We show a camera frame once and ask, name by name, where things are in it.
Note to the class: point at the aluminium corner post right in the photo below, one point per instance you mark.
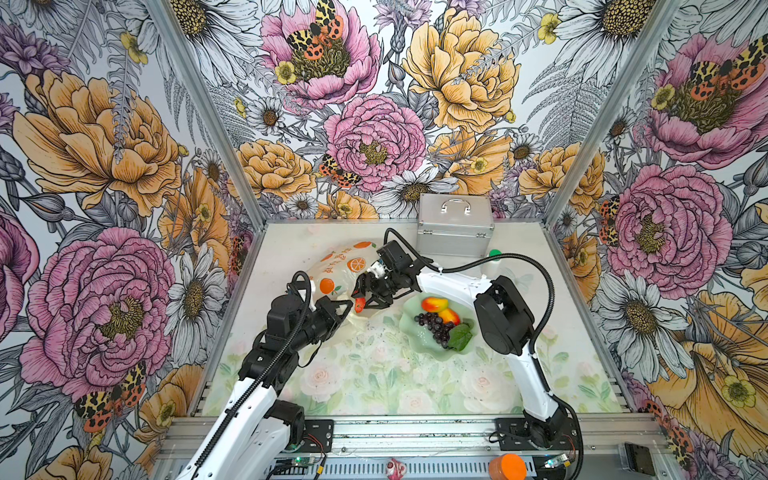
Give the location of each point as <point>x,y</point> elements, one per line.
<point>647,44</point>

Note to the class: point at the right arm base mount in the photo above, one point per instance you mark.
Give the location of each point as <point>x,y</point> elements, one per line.
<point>522,434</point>

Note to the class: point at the cream translucent plastic bag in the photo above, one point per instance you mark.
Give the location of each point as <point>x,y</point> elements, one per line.
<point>336,273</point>

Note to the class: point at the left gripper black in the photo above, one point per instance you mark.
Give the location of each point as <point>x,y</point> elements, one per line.
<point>328,309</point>

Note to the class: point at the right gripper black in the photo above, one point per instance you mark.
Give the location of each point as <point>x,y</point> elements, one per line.
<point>384,300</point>

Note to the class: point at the red strawberry fruit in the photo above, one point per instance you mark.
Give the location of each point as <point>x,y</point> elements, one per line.
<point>360,305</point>

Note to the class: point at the aluminium corner post left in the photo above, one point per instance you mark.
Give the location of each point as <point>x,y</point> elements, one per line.
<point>187,70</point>

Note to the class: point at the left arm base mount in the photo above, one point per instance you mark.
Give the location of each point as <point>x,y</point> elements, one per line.
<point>317,437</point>

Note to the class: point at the orange round cap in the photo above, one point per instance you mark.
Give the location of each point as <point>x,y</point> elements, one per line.
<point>507,467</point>

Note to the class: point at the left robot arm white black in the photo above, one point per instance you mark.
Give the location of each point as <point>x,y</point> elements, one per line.
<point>255,425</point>

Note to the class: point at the light green wavy plate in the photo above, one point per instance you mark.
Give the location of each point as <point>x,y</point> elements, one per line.
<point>420,341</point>

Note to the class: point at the pink white small figure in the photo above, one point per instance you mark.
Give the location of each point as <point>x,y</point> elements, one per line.
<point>395,469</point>

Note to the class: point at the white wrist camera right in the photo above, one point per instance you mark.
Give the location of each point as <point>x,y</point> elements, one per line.
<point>377,269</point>

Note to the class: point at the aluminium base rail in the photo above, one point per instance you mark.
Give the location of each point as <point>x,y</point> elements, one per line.
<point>441,447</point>

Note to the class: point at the green leaf grape bunch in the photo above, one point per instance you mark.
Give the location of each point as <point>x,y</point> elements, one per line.
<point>448,337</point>

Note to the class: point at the silver aluminium case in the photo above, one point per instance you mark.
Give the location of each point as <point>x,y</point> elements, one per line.
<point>454,225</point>

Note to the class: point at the black device on rail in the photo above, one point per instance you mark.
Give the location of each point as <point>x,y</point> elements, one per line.
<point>637,458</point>

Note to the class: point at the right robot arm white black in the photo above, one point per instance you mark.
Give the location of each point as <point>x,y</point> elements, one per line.
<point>506,323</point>

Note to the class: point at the aluminium corner post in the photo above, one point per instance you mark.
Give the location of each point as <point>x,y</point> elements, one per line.
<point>187,70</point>
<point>647,44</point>

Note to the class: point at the yellow red mango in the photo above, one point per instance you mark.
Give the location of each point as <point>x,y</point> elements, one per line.
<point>434,304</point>
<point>449,316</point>

